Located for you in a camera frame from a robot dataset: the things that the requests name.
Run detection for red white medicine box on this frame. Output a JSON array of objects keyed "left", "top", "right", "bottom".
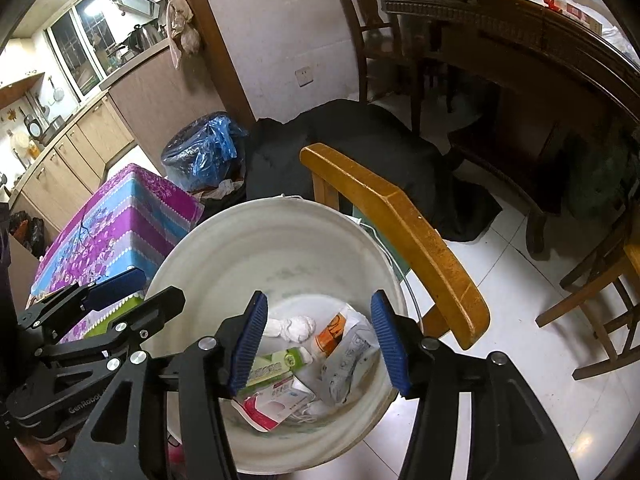
[{"left": 231, "top": 375, "right": 316, "bottom": 432}]

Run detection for blue black trash bag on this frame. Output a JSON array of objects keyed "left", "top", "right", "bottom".
[{"left": 160, "top": 112, "right": 248, "bottom": 193}]

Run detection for dark wooden chair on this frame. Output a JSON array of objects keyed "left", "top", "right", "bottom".
[{"left": 340, "top": 0, "right": 410, "bottom": 103}]

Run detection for white blue printed package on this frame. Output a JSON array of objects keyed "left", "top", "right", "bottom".
[{"left": 319, "top": 304, "right": 380, "bottom": 406}]

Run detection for white wall socket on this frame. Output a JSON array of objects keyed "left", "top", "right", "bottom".
[{"left": 294, "top": 66, "right": 314, "bottom": 88}]

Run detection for orange paper cup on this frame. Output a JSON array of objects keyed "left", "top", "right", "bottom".
[{"left": 311, "top": 313, "right": 346, "bottom": 361}]

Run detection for white plastic bucket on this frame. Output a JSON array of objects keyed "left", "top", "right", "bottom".
[{"left": 144, "top": 197, "right": 407, "bottom": 474}]

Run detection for kitchen window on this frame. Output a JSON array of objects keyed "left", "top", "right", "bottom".
[{"left": 47, "top": 0, "right": 119, "bottom": 100}]

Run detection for green toothpaste box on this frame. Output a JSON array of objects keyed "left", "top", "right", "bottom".
[{"left": 242, "top": 347, "right": 312, "bottom": 392}]

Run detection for steel kettle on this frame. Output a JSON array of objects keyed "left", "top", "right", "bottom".
[{"left": 127, "top": 25, "right": 153, "bottom": 54}]

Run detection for dark wooden dining table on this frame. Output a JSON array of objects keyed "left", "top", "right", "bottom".
[{"left": 382, "top": 0, "right": 639, "bottom": 257}]

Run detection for light wooden stool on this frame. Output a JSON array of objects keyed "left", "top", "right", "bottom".
[{"left": 534, "top": 238, "right": 640, "bottom": 380}]

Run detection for beige kitchen cabinets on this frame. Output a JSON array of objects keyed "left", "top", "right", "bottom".
[{"left": 9, "top": 41, "right": 224, "bottom": 232}]

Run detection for floral striped tablecloth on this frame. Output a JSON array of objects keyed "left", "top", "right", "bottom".
[{"left": 29, "top": 164, "right": 204, "bottom": 342}]

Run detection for black cloth pile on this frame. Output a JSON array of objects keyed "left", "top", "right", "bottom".
[{"left": 245, "top": 100, "right": 502, "bottom": 243}]

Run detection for white tissue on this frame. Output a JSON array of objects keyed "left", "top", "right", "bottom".
[{"left": 264, "top": 315, "right": 316, "bottom": 344}]

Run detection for yellow wooden chair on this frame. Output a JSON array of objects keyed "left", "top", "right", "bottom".
[{"left": 299, "top": 143, "right": 490, "bottom": 350}]

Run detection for hanging beige cloth bags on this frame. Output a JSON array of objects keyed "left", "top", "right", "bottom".
[{"left": 166, "top": 0, "right": 201, "bottom": 70}]

